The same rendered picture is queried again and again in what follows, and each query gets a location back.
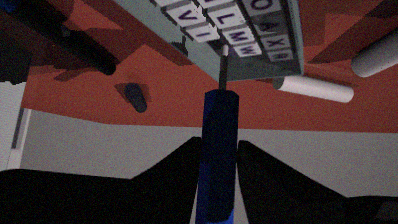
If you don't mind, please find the grey keyboard with white letter keys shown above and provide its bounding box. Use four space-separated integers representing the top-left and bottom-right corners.
113 0 305 83

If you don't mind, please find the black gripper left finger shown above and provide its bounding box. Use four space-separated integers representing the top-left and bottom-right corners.
0 137 201 224

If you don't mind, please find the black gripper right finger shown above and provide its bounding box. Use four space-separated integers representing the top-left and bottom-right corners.
236 140 398 224

